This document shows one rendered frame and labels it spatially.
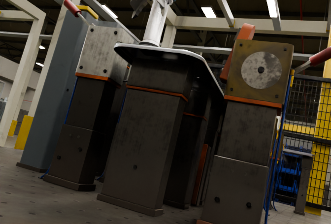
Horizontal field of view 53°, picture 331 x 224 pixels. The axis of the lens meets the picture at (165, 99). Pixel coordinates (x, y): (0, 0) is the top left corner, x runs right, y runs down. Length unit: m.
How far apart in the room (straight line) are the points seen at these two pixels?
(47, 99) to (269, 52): 0.57
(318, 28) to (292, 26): 0.40
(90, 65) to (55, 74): 0.19
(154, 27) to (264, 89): 1.15
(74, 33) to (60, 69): 0.11
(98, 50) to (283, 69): 0.39
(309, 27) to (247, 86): 5.29
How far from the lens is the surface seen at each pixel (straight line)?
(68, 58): 0.94
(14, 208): 0.47
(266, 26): 5.99
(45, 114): 0.93
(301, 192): 1.85
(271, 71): 0.65
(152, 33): 1.71
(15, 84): 8.24
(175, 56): 0.66
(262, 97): 0.64
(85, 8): 0.98
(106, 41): 0.77
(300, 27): 5.92
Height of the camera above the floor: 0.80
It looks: 10 degrees up
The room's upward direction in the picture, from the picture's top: 13 degrees clockwise
